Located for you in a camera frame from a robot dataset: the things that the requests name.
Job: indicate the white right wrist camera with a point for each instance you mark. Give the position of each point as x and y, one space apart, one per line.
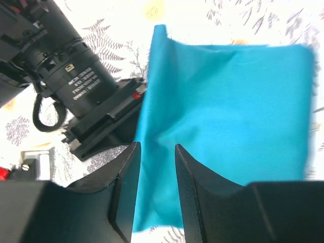
27 165

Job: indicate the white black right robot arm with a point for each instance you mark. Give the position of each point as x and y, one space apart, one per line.
74 91

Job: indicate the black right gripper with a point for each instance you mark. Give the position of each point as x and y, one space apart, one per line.
111 124

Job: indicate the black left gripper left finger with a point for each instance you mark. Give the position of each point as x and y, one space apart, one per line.
96 208

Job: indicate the floral patterned table mat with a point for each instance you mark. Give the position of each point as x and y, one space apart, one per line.
120 33

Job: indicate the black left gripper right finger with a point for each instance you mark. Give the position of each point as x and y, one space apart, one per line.
215 209

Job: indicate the teal t shirt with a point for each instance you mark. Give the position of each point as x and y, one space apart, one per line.
243 111

